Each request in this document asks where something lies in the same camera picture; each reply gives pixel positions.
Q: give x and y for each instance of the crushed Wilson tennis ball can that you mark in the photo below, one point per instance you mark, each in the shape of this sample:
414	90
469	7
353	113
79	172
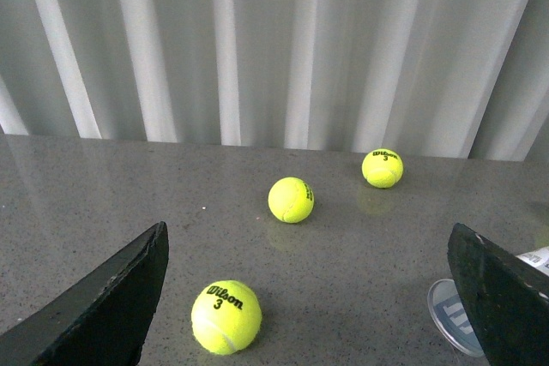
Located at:
448	312

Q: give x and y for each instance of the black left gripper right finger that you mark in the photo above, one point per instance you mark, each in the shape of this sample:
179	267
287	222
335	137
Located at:
505	299

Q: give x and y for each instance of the white pleated curtain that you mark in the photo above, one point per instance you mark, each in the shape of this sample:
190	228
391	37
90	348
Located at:
450	78

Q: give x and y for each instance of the Head Team tennis ball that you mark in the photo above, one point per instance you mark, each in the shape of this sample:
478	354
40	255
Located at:
291	200

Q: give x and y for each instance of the wilson 3 tennis ball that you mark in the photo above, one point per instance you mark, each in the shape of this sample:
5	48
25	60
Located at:
382	168
226	317

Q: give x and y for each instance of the Wilson 3 tennis ball far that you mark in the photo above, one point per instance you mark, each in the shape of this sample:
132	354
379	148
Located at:
382	168

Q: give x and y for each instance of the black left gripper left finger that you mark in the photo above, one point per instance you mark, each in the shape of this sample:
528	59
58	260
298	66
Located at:
101	320

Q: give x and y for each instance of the Wilson 3 tennis ball near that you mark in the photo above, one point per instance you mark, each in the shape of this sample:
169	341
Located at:
226	317

